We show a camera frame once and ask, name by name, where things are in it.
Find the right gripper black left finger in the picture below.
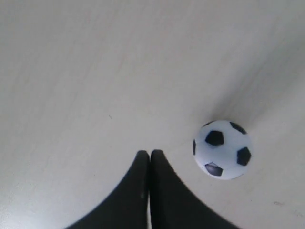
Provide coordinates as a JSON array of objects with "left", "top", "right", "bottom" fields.
[{"left": 68, "top": 150, "right": 150, "bottom": 229}]

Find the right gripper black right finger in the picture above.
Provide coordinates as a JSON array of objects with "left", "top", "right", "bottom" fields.
[{"left": 149, "top": 149, "right": 238, "bottom": 229}]

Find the black and white soccer ball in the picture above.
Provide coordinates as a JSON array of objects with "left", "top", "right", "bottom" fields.
[{"left": 193, "top": 120, "right": 253, "bottom": 180}]

